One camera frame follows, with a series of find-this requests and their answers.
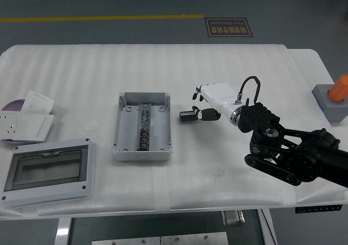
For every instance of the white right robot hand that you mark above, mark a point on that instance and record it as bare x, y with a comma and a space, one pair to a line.
220, 94

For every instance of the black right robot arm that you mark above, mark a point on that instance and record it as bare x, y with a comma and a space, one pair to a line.
258, 117

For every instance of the open grey junction box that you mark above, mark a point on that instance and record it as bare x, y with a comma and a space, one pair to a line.
127, 131

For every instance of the white foam mat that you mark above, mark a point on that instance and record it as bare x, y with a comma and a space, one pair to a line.
190, 71

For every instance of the black floor sign orange text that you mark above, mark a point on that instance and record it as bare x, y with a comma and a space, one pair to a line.
228, 27

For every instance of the grey block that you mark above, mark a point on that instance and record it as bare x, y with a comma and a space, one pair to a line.
335, 112

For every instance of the orange cylinder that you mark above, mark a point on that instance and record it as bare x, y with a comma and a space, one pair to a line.
340, 88

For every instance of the white table leg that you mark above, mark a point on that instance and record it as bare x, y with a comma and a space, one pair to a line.
63, 231
267, 227

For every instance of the black table control panel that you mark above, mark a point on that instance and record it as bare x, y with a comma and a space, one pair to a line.
318, 209

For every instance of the grey cover with clear window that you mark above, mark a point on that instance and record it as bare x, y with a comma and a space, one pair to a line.
54, 190

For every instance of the purple disc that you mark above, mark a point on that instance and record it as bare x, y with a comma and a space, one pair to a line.
13, 106

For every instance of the metal mounting rail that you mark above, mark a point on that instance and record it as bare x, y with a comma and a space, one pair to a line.
144, 117

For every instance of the metal bracket under table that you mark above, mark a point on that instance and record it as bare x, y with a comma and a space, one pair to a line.
233, 218

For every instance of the grey metal base plate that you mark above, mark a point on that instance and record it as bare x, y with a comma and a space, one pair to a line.
125, 241
194, 239

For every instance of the white switch panel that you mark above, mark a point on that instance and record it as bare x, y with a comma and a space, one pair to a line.
38, 101
32, 126

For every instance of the white wall socket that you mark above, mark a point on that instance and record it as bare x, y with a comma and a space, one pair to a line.
8, 125

